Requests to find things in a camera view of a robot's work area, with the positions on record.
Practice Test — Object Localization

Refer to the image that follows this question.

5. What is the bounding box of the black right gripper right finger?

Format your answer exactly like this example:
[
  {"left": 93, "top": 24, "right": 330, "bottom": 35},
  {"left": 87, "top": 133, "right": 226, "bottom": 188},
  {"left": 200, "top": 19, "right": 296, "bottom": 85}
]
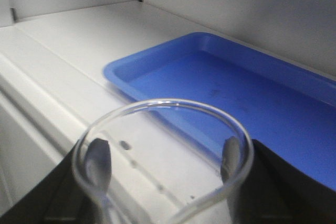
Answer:
[{"left": 228, "top": 140, "right": 335, "bottom": 223}]

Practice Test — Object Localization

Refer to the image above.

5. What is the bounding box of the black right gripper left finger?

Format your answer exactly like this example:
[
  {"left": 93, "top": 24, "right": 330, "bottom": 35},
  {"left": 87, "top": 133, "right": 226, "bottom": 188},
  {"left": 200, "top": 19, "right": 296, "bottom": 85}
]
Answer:
[{"left": 1, "top": 138, "right": 112, "bottom": 223}]

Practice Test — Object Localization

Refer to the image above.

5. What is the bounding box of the clear glass beaker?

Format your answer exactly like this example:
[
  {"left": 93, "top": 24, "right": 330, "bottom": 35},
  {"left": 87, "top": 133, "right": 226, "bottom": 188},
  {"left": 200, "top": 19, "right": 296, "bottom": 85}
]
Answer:
[{"left": 72, "top": 99, "right": 254, "bottom": 223}]

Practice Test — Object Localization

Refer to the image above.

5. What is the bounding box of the blue plastic tray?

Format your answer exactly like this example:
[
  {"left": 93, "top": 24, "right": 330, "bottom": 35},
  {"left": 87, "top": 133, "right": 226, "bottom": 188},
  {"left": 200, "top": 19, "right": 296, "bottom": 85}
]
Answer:
[{"left": 103, "top": 33, "right": 335, "bottom": 189}]

